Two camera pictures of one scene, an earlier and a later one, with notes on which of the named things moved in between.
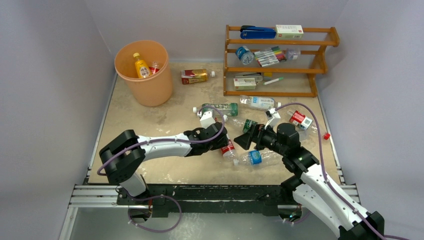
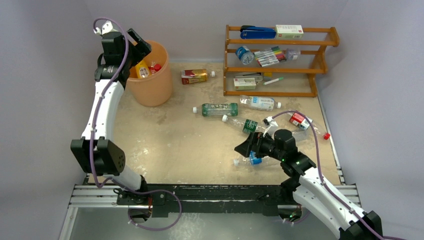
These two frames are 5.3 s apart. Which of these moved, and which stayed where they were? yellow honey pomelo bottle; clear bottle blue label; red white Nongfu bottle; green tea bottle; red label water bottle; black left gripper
Moved: black left gripper; red white Nongfu bottle
Stayed: clear bottle blue label; red label water bottle; yellow honey pomelo bottle; green tea bottle
